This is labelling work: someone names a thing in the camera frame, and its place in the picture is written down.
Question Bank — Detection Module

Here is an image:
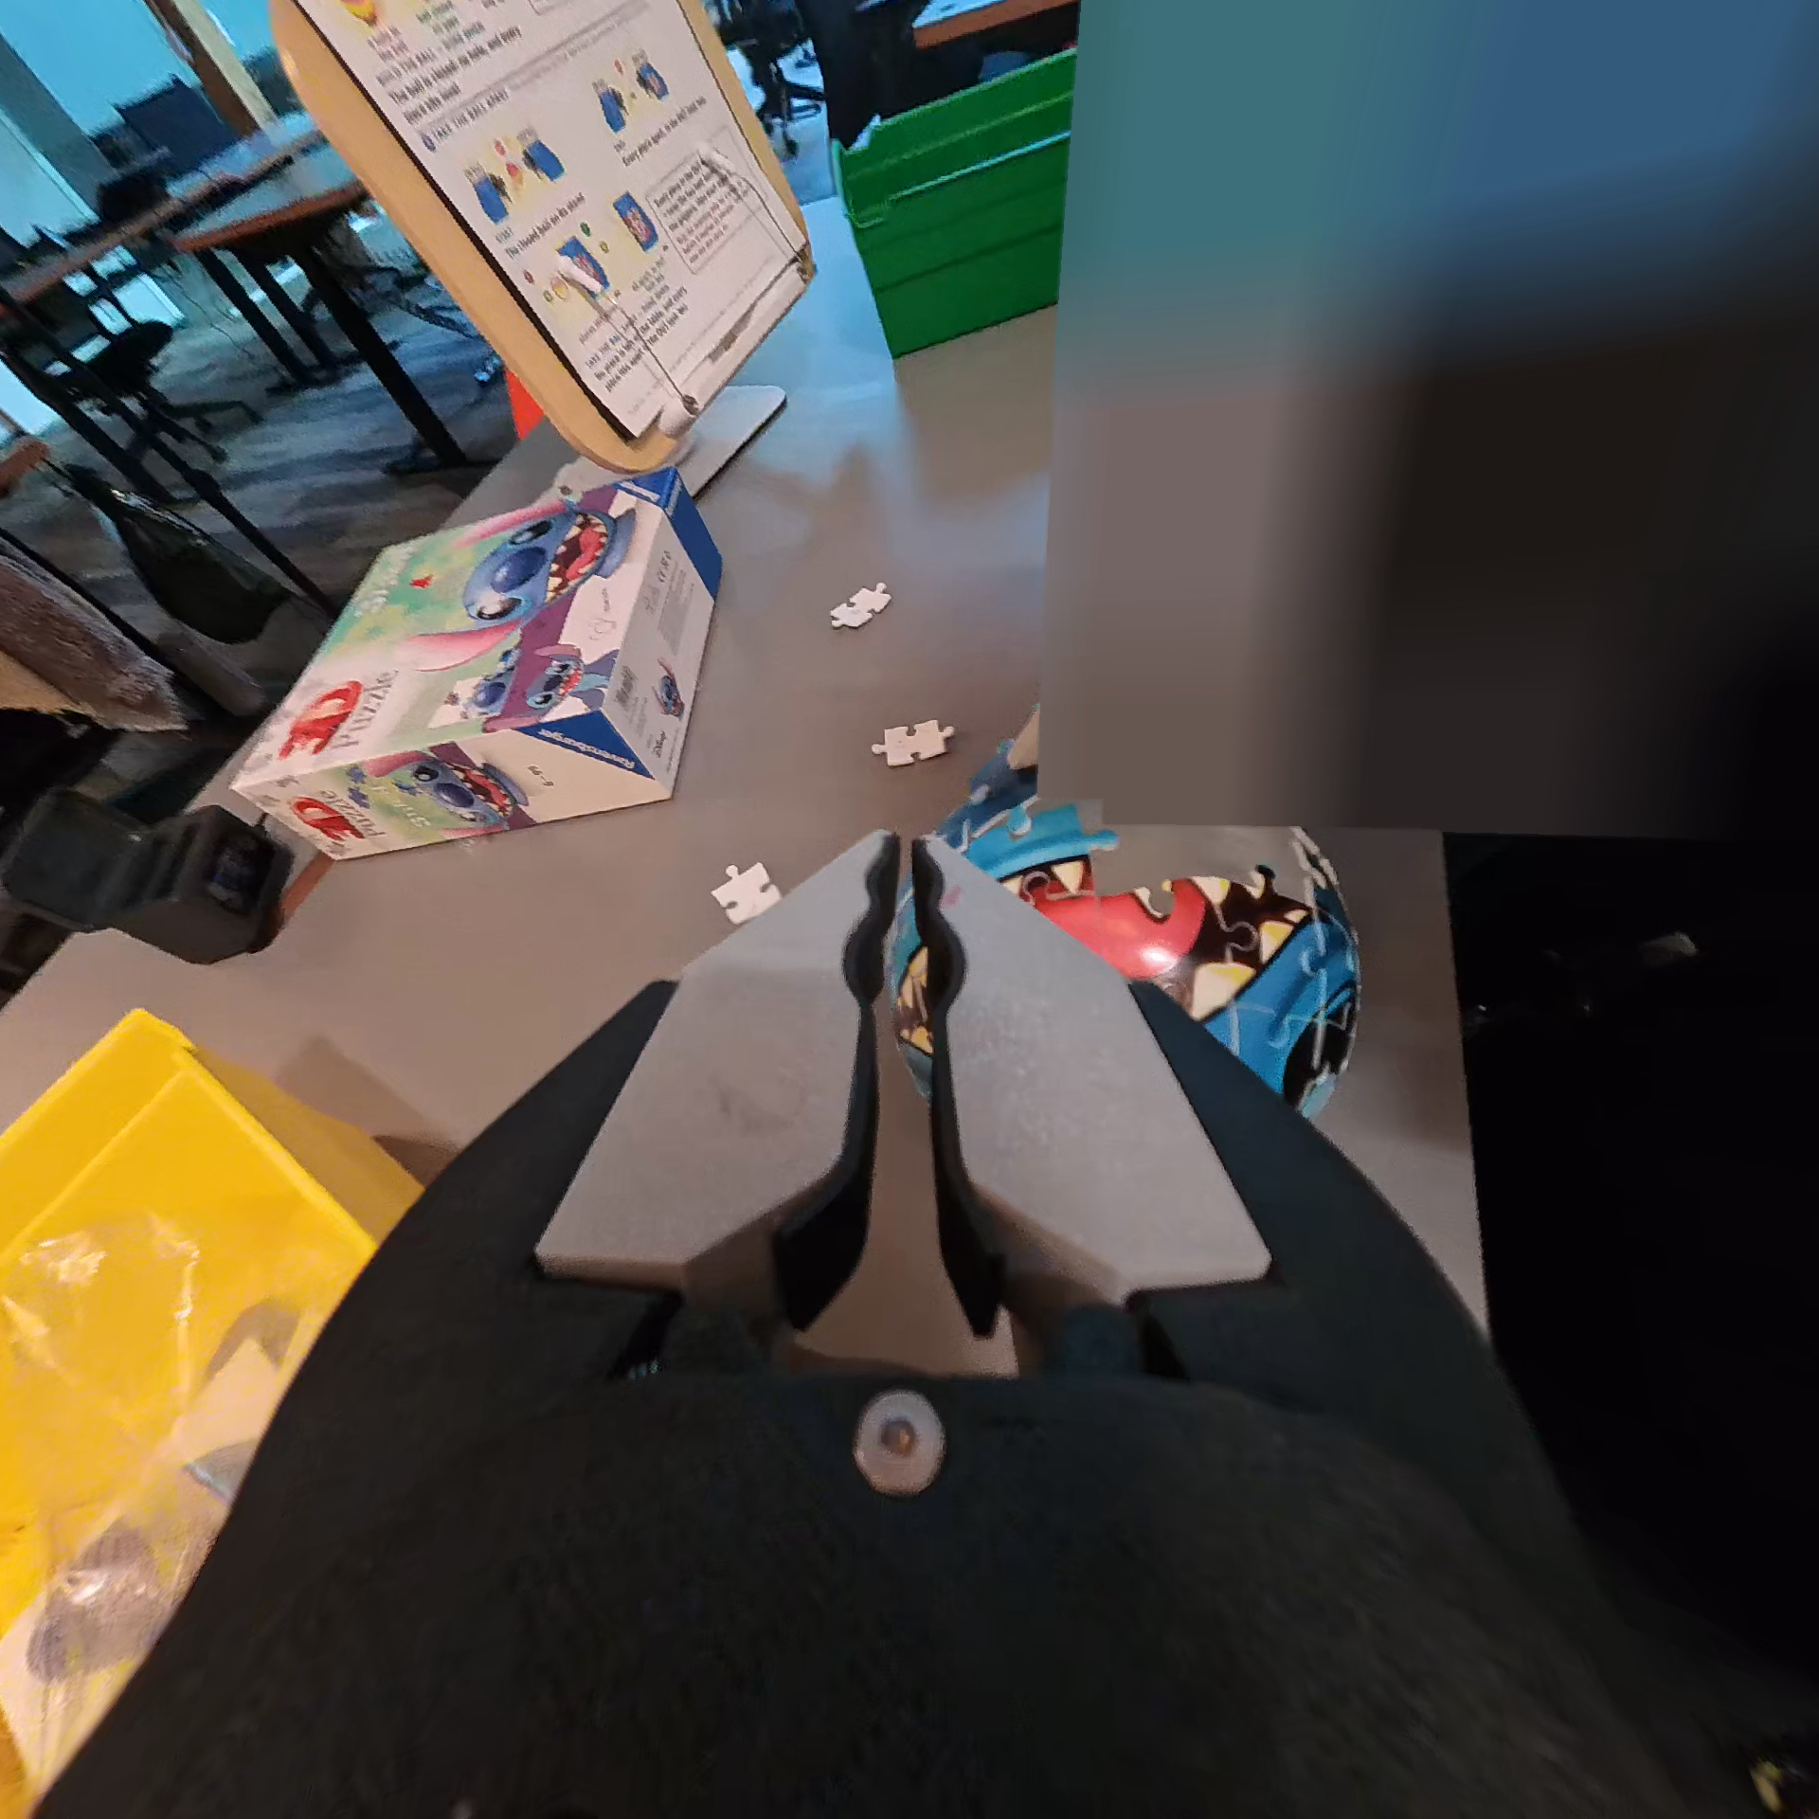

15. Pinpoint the printed instruction sheet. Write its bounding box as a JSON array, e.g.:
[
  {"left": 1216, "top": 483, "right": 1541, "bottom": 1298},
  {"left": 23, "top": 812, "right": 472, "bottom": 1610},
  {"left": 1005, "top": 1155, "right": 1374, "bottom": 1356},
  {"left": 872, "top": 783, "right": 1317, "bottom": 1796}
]
[{"left": 304, "top": 0, "right": 801, "bottom": 439}]

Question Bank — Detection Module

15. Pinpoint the brown top office desk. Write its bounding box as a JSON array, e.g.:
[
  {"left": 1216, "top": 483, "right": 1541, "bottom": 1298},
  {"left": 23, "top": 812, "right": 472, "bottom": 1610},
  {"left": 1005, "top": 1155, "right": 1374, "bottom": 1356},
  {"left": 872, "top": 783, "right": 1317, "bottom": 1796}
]
[{"left": 167, "top": 135, "right": 479, "bottom": 479}]

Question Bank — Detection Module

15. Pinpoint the yellow plastic bin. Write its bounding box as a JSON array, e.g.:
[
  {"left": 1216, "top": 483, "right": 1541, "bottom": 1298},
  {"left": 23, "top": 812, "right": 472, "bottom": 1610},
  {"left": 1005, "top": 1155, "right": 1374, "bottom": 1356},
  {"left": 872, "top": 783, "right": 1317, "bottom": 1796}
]
[{"left": 0, "top": 1010, "right": 428, "bottom": 1793}]

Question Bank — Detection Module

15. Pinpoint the grey fuzzy cloth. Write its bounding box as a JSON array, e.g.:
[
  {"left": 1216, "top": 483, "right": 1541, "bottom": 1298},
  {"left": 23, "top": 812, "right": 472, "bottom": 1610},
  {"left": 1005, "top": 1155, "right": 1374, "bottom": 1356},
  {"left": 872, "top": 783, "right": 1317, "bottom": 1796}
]
[{"left": 0, "top": 546, "right": 193, "bottom": 734}]

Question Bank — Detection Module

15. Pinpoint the blue puzzle ball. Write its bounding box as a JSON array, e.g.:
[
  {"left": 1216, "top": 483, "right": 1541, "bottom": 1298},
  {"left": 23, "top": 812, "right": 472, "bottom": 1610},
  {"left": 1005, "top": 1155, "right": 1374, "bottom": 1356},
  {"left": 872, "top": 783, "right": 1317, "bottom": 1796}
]
[{"left": 888, "top": 754, "right": 1366, "bottom": 1124}]

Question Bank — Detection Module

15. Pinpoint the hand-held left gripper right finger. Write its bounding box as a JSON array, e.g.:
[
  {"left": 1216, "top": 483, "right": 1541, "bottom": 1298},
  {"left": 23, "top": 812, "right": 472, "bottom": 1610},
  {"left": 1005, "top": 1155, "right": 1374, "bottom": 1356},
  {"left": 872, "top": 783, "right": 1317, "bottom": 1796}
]
[{"left": 911, "top": 837, "right": 1273, "bottom": 1341}]

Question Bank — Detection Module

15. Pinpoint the green plastic bin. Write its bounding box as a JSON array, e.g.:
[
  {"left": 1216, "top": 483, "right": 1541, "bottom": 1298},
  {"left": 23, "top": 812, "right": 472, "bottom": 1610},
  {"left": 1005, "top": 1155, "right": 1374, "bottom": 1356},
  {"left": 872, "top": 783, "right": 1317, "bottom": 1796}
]
[{"left": 832, "top": 51, "right": 1078, "bottom": 359}]

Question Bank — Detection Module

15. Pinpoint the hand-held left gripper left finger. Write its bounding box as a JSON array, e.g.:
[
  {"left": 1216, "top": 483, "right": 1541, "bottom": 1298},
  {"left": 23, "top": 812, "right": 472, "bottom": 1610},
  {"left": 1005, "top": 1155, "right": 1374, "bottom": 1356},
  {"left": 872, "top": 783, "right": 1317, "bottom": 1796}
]
[{"left": 535, "top": 827, "right": 903, "bottom": 1334}]

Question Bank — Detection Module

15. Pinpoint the cartoon print puzzle box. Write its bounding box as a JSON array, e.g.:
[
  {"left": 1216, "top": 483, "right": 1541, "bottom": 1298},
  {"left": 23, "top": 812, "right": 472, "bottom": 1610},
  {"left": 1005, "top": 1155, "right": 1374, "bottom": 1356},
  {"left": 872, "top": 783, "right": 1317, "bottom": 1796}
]
[{"left": 229, "top": 466, "right": 723, "bottom": 865}]

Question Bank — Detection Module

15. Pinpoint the instruction sheet on wooden stand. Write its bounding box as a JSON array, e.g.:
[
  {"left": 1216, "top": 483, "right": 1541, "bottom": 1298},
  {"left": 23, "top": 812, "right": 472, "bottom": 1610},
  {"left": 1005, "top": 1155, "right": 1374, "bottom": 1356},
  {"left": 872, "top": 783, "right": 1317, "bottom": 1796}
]
[{"left": 267, "top": 0, "right": 821, "bottom": 501}]

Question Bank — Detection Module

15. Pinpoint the black office chair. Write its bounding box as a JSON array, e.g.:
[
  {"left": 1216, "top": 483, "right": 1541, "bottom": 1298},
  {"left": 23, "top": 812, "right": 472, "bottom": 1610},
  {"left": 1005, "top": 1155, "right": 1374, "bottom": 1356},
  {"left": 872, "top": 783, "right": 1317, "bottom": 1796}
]
[{"left": 710, "top": 0, "right": 833, "bottom": 137}]

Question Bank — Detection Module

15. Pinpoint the clear plastic bag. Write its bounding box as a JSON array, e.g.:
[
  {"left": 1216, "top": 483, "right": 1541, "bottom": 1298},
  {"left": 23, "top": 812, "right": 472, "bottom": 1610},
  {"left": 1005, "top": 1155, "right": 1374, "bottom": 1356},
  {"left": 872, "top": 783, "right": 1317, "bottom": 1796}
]
[{"left": 0, "top": 1221, "right": 285, "bottom": 1707}]

